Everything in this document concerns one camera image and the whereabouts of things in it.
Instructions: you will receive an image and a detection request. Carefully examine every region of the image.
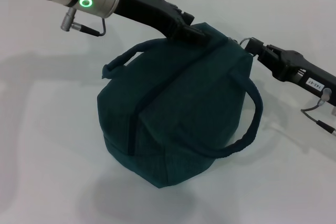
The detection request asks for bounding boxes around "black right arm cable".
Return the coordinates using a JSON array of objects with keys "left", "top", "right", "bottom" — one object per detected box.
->
[{"left": 300, "top": 87, "right": 336, "bottom": 136}]

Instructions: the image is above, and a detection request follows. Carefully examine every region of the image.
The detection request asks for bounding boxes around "silver zipper pull ring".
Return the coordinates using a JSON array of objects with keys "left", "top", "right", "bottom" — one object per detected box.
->
[{"left": 227, "top": 36, "right": 253, "bottom": 49}]

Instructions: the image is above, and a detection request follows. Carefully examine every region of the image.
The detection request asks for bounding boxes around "dark teal fabric lunch bag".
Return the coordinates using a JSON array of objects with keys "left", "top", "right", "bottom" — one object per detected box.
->
[{"left": 96, "top": 22, "right": 264, "bottom": 190}]

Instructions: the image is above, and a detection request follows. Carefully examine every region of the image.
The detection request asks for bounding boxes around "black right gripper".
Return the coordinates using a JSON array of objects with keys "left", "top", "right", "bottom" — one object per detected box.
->
[{"left": 244, "top": 37, "right": 336, "bottom": 99}]

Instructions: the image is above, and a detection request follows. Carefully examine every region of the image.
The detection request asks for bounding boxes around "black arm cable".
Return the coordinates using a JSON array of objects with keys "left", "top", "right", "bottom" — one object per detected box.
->
[
  {"left": 78, "top": 18, "right": 107, "bottom": 37},
  {"left": 300, "top": 87, "right": 336, "bottom": 136}
]

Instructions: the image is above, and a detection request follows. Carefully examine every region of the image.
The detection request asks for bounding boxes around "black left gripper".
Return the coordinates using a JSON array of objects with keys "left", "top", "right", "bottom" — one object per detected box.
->
[{"left": 113, "top": 0, "right": 213, "bottom": 46}]

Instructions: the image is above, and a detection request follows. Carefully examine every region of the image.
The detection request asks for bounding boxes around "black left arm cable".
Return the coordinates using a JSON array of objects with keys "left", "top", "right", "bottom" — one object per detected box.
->
[{"left": 78, "top": 18, "right": 107, "bottom": 37}]

